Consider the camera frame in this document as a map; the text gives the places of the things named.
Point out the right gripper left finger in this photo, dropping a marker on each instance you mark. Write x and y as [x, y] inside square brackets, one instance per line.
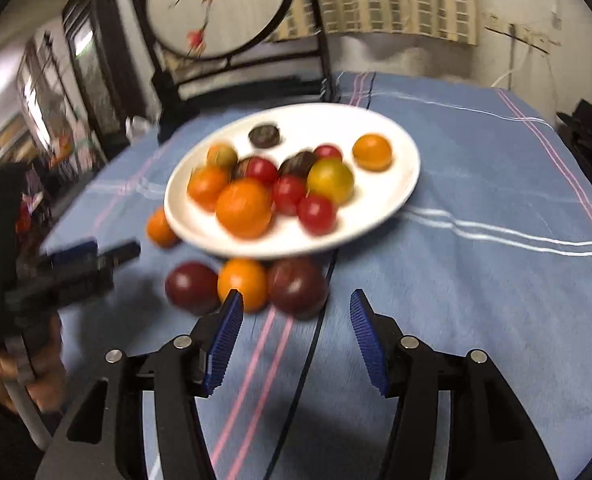
[101, 435]

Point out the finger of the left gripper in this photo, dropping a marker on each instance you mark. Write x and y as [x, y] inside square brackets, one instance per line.
[98, 269]
[84, 250]

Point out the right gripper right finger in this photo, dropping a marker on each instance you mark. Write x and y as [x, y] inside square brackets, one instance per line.
[491, 435]

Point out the orange mandarin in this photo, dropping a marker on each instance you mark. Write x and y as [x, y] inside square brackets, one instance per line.
[206, 184]
[249, 278]

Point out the large orange top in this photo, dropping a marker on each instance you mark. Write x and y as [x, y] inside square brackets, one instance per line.
[244, 209]

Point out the small yellow-green longan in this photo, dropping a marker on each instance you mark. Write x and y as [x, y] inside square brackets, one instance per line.
[222, 155]

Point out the dark passion fruit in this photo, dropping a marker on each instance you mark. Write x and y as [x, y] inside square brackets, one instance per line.
[239, 170]

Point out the wrinkled passion fruit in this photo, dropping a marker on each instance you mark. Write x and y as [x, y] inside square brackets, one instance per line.
[299, 164]
[264, 136]

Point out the yellow-green tomato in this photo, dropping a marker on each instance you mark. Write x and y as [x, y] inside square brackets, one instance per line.
[332, 178]

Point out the yellow-orange citrus front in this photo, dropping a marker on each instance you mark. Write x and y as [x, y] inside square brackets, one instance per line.
[372, 152]

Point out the small red tomato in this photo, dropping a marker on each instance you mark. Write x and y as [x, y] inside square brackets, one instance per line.
[262, 170]

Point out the small orange by plate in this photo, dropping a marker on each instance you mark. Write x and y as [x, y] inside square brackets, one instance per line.
[158, 230]

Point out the dark purple tomato left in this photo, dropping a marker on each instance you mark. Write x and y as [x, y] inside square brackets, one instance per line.
[192, 287]

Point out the dark purple tomato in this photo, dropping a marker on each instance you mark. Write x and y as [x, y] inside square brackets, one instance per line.
[297, 287]
[192, 287]

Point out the white plastic bag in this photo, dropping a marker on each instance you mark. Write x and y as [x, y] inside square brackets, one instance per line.
[136, 128]

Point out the blue striped tablecloth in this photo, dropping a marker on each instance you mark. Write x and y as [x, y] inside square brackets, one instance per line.
[494, 251]

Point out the dark purple tomato right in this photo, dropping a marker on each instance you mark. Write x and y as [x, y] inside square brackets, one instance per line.
[297, 287]

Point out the dark framed painting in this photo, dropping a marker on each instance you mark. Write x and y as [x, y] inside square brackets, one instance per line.
[104, 70]

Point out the white round plate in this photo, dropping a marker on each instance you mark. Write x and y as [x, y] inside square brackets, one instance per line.
[377, 195]

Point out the wall power strip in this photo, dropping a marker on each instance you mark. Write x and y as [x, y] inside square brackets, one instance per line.
[519, 32]

